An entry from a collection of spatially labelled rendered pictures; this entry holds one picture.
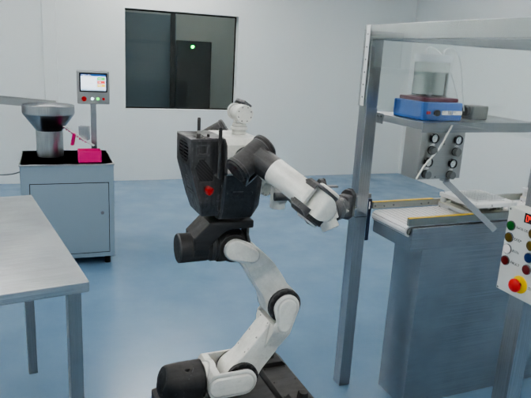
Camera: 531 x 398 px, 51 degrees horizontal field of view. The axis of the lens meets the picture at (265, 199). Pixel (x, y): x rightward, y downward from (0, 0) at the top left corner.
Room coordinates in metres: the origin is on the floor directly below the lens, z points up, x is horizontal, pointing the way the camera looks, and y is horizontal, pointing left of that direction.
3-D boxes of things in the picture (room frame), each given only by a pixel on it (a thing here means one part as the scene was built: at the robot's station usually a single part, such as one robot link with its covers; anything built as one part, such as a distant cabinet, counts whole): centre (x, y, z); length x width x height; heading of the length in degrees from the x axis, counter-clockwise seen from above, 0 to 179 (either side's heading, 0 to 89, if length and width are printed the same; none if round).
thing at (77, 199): (4.06, 1.48, 0.38); 0.63 x 0.57 x 0.76; 111
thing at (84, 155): (3.93, 1.27, 0.80); 0.16 x 0.12 x 0.09; 111
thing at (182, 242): (2.04, 0.19, 0.88); 0.28 x 0.13 x 0.18; 114
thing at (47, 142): (4.09, 1.55, 0.95); 0.49 x 0.36 x 0.38; 111
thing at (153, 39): (6.96, 1.11, 1.43); 1.38 x 0.01 x 1.16; 111
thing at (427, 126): (2.49, -0.81, 1.33); 0.62 x 0.38 x 0.04; 113
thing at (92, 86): (4.27, 1.34, 1.07); 0.23 x 0.10 x 0.62; 111
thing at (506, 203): (2.56, -0.99, 0.97); 0.25 x 0.24 x 0.02; 23
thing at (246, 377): (2.07, 0.12, 0.28); 0.21 x 0.20 x 0.13; 114
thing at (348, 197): (2.10, -0.30, 1.02); 0.12 x 0.10 x 0.13; 146
